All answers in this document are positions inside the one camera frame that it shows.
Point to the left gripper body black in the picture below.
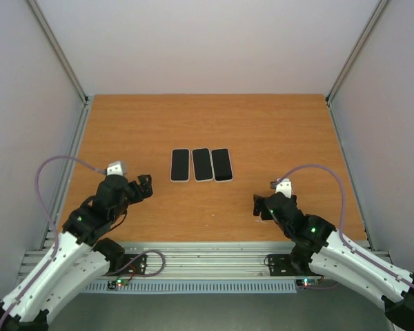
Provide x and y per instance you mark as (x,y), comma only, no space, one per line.
(136,196)

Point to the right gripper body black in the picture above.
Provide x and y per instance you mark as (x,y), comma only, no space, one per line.
(263,204)

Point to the black phone pink edge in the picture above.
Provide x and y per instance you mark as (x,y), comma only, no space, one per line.
(180,165)

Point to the black phone dark edge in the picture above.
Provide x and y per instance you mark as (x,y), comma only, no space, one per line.
(202,164)

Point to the black phone silver edge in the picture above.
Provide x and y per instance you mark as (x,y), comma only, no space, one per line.
(222,165)

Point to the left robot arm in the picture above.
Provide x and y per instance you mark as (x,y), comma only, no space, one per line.
(81,253)

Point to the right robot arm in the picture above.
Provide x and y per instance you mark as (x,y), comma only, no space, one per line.
(320,248)

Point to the right controller board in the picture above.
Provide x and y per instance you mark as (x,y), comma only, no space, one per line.
(308,282)

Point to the controller board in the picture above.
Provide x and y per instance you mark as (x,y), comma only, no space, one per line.
(117,284)
(308,282)

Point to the left controller board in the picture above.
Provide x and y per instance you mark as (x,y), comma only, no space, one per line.
(117,284)

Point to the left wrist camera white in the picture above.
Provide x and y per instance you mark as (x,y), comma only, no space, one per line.
(116,168)

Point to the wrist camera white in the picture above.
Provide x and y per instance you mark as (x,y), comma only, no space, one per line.
(283,186)
(116,168)

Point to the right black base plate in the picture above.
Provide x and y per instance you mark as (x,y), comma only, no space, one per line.
(280,265)

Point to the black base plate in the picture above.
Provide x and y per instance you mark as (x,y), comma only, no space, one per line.
(128,264)
(280,265)

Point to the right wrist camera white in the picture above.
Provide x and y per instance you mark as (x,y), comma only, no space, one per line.
(283,186)

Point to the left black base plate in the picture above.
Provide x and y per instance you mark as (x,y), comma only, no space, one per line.
(128,264)

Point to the aluminium corner post left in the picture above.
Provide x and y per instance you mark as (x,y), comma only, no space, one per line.
(46,29)

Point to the aluminium corner post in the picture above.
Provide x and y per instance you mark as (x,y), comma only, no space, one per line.
(46,29)
(364,36)

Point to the aluminium rail frame front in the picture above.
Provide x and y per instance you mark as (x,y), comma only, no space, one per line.
(192,260)

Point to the slotted grey cable duct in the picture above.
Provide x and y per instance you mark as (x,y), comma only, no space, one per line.
(150,287)

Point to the aluminium corner post right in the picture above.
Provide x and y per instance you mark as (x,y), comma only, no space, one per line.
(364,36)

